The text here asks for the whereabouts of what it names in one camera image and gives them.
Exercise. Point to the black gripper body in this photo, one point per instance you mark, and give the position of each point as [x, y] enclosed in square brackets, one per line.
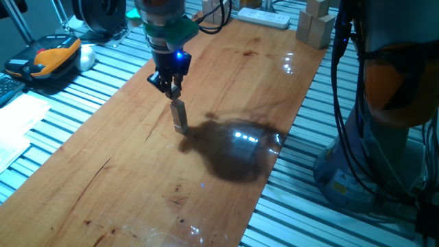
[171, 63]

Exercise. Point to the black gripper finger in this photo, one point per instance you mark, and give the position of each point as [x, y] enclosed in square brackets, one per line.
[159, 84]
[178, 82]

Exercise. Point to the dark sleeved forearm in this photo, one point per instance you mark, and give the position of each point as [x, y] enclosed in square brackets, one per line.
[12, 7]

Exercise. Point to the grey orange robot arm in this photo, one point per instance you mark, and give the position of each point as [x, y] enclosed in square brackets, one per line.
[394, 85]

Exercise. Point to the medium wooden block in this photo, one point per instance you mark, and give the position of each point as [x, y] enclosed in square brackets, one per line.
[226, 13]
[207, 12]

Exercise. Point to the white computer mouse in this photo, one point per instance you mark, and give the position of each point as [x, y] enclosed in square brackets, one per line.
[85, 58]

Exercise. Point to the white power strip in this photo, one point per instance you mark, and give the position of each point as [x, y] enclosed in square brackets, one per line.
[264, 18]

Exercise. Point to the orange black teach pendant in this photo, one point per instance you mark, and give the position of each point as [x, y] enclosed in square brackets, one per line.
[51, 56]

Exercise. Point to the large wooden block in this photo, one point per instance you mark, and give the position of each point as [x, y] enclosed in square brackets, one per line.
[320, 34]
[317, 7]
[305, 20]
[302, 34]

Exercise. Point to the glossy wooden board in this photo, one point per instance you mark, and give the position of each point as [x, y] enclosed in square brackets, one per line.
[103, 206]

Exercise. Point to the white paper sheets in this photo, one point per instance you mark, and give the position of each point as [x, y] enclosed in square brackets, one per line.
[20, 120]

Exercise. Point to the black computer keyboard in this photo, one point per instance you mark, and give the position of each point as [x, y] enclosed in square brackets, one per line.
[8, 87]

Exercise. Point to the grey fan base plate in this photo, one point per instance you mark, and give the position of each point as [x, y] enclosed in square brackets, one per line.
[113, 39]

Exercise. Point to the silver metal post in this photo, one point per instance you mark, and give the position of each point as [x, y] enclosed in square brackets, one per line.
[268, 5]

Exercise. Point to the grey metal frame post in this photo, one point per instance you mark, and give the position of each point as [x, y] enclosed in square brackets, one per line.
[20, 25]

